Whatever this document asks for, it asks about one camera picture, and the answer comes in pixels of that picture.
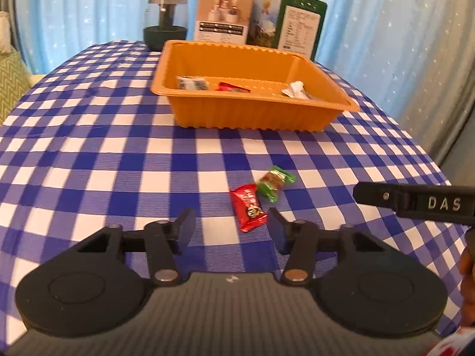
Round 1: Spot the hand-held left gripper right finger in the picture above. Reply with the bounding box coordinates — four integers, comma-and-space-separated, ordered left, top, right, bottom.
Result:
268, 207, 387, 287

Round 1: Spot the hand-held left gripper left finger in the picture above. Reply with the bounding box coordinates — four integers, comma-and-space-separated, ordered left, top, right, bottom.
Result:
76, 208, 197, 287

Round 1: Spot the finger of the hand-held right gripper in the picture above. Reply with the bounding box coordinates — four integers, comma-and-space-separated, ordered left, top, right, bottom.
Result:
352, 182, 475, 227

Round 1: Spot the red candy with dark print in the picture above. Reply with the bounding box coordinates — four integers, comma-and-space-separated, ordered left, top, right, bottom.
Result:
230, 184, 268, 233

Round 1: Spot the green-wrapped brown candy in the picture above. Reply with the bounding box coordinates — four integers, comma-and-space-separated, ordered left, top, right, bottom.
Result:
257, 165, 297, 204

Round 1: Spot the orange plastic tray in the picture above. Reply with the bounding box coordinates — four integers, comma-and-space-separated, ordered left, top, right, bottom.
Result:
150, 39, 361, 133

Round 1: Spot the long green red snack packet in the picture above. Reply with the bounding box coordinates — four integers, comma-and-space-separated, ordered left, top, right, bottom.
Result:
281, 81, 317, 100

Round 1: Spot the clear packet of dark snacks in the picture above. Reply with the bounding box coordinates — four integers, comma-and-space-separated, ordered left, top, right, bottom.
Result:
176, 76, 210, 92

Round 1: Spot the large red snack packet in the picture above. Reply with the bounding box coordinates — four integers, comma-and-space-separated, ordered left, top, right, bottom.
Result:
216, 82, 251, 93

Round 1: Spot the person's right hand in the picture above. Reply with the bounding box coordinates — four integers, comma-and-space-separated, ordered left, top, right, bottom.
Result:
459, 247, 475, 287

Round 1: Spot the grey curtain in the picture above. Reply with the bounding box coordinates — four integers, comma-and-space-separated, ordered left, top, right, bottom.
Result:
401, 0, 475, 166

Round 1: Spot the blue white checked tablecloth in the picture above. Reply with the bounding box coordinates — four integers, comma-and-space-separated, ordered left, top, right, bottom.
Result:
0, 39, 469, 345

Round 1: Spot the red white printed clothing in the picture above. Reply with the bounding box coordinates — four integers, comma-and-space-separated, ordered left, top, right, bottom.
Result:
427, 328, 475, 356

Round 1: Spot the green printed box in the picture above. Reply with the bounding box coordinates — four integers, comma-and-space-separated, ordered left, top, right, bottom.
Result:
246, 0, 328, 62

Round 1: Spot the dark glass jar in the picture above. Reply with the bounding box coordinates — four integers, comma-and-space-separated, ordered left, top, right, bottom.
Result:
143, 0, 189, 51

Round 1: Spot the white printed box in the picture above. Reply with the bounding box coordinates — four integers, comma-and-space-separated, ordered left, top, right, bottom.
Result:
194, 0, 255, 45

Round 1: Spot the green zigzag cushion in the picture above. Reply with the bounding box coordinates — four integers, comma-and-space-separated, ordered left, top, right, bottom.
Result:
0, 51, 32, 124

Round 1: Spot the blue star curtain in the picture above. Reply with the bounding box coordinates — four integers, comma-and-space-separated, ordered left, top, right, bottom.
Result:
14, 0, 475, 128

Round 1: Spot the beige cushion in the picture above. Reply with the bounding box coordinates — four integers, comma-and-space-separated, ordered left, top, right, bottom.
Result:
0, 10, 12, 55

